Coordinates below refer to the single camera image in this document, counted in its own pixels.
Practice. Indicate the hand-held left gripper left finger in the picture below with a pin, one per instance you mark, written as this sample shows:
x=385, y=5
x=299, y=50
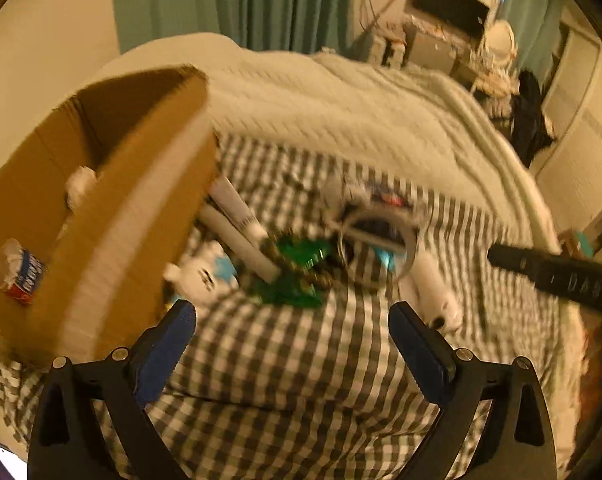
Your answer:
x=173, y=332

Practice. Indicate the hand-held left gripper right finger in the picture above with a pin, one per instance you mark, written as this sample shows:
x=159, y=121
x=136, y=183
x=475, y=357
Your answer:
x=418, y=345

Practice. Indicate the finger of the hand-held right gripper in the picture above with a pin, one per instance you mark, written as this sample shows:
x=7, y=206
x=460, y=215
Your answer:
x=513, y=262

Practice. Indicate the white cylindrical bottle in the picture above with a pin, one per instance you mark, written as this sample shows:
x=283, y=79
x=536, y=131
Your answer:
x=431, y=290

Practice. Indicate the white bear shaped bottle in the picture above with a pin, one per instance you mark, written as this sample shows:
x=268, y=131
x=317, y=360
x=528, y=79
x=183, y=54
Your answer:
x=201, y=272

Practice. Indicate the clear tape roll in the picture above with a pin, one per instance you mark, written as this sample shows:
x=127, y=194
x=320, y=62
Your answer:
x=406, y=260

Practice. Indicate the white cylindrical stick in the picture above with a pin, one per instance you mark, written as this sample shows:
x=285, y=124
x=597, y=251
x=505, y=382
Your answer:
x=243, y=252

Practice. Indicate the brown cardboard box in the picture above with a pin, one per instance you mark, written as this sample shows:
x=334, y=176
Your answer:
x=146, y=200

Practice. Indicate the green patterned packet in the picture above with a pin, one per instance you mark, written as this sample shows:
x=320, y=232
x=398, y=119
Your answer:
x=296, y=270

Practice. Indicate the white squeeze tube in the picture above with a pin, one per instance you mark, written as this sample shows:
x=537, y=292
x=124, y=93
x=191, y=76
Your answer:
x=236, y=205

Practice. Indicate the white packet with coloured print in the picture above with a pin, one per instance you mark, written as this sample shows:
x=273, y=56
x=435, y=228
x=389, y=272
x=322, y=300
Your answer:
x=376, y=192

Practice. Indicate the grey checked blanket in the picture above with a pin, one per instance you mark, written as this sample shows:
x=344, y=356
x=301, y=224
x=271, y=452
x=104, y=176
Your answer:
x=291, y=360

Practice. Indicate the dark hanging clothing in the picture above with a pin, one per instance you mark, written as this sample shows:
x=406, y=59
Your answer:
x=528, y=120

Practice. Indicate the blue white crumpled packet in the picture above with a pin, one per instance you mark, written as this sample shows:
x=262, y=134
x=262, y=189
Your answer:
x=21, y=270

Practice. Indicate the white wardrobe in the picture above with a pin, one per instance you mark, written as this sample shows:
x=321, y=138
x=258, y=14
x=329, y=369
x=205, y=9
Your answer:
x=581, y=110

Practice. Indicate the crumpled white tissue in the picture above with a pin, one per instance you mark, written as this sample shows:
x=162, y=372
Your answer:
x=81, y=185

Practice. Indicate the white dressing table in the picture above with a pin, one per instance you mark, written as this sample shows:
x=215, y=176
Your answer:
x=493, y=80

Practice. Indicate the white knitted blanket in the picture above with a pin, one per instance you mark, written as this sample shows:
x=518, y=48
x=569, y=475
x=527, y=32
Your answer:
x=356, y=110

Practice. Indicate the white oval mirror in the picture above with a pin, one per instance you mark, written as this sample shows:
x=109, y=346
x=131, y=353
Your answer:
x=498, y=42

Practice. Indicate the grey drawer cabinet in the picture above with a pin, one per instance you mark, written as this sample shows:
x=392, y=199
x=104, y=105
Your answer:
x=431, y=50

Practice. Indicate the grey ribbed suitcase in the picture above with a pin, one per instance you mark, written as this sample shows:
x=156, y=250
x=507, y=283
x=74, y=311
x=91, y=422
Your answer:
x=383, y=50

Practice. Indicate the narrow teal curtain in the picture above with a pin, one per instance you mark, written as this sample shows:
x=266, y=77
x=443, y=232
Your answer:
x=531, y=10

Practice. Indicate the black television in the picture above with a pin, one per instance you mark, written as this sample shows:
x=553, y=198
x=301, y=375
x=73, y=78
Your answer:
x=451, y=2

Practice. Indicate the wide teal curtain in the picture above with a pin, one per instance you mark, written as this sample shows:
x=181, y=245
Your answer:
x=261, y=0

